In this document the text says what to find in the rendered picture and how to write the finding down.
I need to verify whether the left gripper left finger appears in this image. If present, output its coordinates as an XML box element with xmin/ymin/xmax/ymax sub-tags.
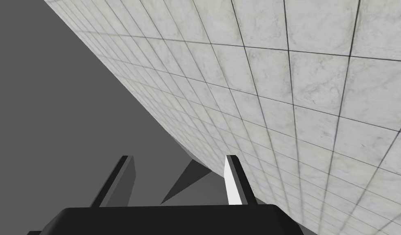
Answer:
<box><xmin>90</xmin><ymin>155</ymin><xmax>137</xmax><ymax>208</ymax></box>

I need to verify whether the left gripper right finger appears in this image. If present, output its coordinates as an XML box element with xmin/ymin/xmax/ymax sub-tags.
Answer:
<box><xmin>223</xmin><ymin>155</ymin><xmax>258</xmax><ymax>206</ymax></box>

